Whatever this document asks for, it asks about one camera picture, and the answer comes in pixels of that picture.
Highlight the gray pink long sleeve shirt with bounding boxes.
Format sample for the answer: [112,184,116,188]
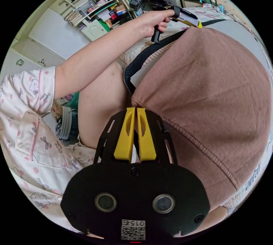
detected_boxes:
[124,19,273,207]

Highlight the person's left hand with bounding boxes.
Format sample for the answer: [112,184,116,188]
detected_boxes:
[138,10,177,38]

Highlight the person's left forearm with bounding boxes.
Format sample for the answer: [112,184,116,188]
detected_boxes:
[54,26,151,100]

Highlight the white cupboard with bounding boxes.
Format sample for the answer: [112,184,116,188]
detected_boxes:
[11,8,94,67]

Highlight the white shelf with books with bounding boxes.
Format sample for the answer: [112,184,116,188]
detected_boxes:
[59,0,141,41]

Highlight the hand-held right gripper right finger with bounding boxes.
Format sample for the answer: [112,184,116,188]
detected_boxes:
[136,107,157,162]

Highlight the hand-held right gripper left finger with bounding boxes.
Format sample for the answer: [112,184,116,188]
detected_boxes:
[113,107,136,162]

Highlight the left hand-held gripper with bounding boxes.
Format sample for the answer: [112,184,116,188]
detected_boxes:
[142,0,203,44]

